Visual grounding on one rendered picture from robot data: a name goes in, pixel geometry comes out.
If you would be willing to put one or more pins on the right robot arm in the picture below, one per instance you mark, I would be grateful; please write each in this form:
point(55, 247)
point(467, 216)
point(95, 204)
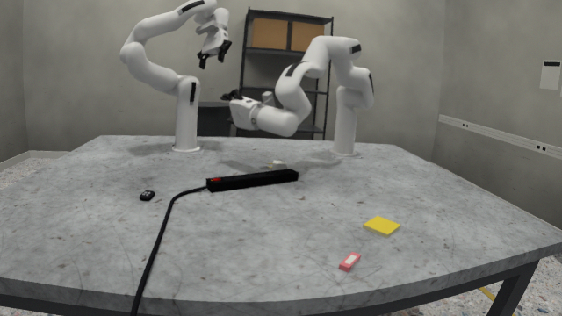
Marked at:
point(186, 88)

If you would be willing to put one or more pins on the yellow flat block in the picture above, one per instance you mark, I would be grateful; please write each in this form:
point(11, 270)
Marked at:
point(381, 226)

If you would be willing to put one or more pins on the small red block with white top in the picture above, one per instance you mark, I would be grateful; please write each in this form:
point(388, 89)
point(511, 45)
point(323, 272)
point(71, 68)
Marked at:
point(349, 262)

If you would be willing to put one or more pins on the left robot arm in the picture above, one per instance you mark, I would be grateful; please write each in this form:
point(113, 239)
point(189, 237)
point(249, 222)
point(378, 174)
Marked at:
point(296, 105)

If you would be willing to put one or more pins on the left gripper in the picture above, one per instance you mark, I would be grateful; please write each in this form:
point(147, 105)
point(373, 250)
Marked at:
point(241, 110)

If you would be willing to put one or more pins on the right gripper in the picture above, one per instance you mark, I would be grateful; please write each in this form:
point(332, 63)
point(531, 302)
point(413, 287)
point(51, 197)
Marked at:
point(215, 39)

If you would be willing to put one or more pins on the black power strip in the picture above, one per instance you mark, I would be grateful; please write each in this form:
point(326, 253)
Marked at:
point(238, 182)

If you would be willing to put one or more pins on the white plug-in charger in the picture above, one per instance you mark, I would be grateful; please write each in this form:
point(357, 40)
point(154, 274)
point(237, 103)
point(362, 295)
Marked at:
point(277, 165)

